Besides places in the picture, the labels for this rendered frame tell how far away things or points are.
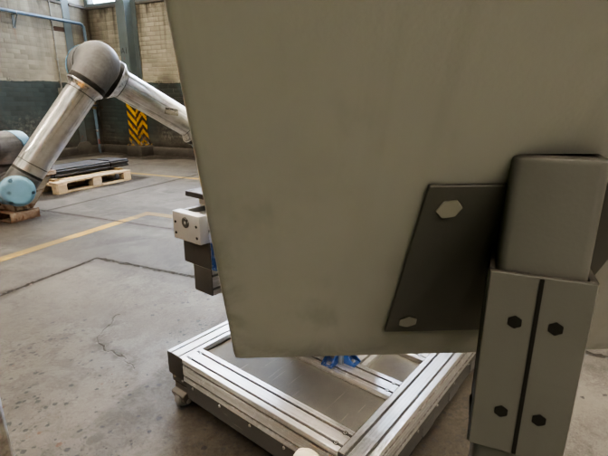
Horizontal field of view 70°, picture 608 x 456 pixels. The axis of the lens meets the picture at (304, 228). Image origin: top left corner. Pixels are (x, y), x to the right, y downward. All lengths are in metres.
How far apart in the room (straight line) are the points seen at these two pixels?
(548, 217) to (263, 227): 0.13
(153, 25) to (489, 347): 9.65
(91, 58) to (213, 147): 1.12
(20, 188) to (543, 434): 1.17
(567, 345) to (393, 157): 0.12
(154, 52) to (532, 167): 9.60
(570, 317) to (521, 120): 0.09
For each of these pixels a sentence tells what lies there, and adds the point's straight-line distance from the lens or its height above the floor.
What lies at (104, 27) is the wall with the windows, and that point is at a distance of 10.68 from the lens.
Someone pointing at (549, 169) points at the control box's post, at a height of 1.07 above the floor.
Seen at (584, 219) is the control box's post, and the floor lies 1.05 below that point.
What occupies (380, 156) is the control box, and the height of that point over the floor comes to 1.08.
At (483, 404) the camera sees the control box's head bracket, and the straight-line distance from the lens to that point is 0.26.
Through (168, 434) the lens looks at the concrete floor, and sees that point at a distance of 1.71.
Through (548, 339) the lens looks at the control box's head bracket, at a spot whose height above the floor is 1.00.
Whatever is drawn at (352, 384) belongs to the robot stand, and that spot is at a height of 0.21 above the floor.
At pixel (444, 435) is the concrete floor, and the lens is 1.72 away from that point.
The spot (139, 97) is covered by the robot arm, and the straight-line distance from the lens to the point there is 1.45.
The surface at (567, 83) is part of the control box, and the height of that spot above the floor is 1.11.
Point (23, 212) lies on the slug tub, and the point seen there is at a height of 0.08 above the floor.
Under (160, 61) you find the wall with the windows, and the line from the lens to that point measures 9.64.
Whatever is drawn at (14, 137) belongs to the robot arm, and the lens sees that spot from 1.40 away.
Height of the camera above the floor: 1.10
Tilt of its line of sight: 16 degrees down
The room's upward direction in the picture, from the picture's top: straight up
